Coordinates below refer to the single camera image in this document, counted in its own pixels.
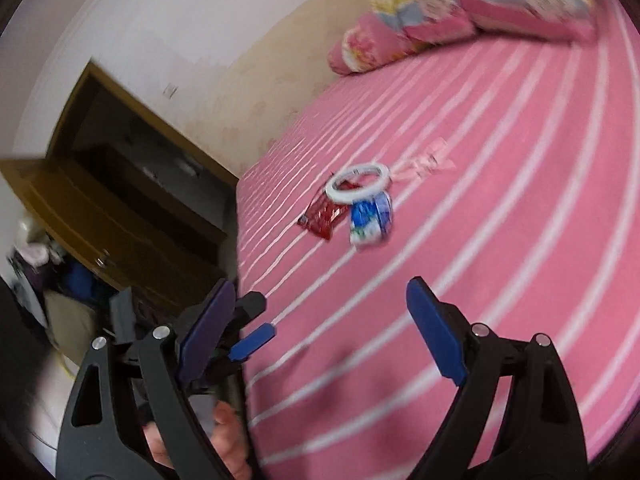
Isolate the beige bag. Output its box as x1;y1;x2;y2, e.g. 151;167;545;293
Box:
42;290;96;361

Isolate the white plastic ring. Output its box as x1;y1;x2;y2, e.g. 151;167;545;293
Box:
324;162;390;207

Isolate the pink striped bed sheet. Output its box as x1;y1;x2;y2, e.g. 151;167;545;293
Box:
235;25;640;480

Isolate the blue white snack wrapper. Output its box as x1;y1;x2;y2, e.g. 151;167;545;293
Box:
347;192;396;251

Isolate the white purple cloth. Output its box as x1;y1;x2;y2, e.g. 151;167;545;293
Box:
7;220;56;286

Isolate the clear pink plastic wrapper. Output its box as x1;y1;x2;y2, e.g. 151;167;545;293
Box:
392;137;456;183

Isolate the pink floral pillow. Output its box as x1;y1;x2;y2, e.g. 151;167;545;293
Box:
327;10;476;77

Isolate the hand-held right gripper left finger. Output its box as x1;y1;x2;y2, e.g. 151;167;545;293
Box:
55;279;237;480

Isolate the person's left hand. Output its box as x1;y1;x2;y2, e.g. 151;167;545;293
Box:
142;402;253;480

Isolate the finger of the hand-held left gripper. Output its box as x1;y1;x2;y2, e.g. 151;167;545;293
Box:
220;323;277;363
227;291;267;341

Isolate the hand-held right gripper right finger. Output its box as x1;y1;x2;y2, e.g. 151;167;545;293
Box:
405;276;590;480

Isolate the brown wooden door frame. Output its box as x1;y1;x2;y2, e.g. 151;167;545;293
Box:
47;59;241;191

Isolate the red snack wrapper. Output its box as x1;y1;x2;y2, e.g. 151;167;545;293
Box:
296;187;351;242

